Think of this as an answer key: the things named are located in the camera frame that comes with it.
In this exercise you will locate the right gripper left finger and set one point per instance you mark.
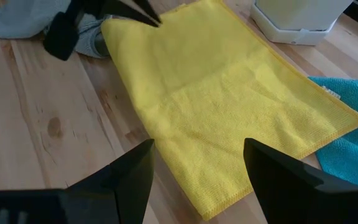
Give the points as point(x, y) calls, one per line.
point(104, 199)

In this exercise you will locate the light blue microfiber towel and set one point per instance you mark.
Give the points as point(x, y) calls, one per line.
point(353, 140)

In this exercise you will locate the grey microfiber towel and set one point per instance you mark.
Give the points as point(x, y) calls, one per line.
point(20, 18)

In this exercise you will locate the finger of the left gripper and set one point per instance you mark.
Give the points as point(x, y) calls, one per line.
point(126, 12)
point(149, 11)

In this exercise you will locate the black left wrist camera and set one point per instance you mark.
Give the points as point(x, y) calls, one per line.
point(61, 37)

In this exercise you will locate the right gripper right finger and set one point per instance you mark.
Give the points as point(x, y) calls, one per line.
point(306, 196)

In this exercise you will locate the yellow microfiber towel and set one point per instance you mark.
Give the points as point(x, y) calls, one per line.
point(216, 109)

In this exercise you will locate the white hexagonal plant pot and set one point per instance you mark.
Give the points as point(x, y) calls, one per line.
point(303, 12)

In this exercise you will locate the white pot saucer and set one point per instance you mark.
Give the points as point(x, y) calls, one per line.
point(291, 36)

